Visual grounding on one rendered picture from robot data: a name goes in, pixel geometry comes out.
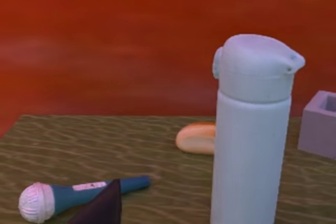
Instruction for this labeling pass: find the white insulated flask bottle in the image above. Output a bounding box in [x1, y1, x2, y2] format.
[209, 34, 306, 224]

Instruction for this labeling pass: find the bread roll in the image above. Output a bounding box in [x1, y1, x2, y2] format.
[175, 122, 216, 155]

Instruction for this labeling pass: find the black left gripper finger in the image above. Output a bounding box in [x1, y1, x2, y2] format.
[67, 178, 123, 224]

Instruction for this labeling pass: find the blue microphone with white head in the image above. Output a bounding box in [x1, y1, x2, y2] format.
[18, 175, 152, 222]

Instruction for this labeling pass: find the purple square box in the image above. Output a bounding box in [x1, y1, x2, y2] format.
[297, 90, 336, 160]

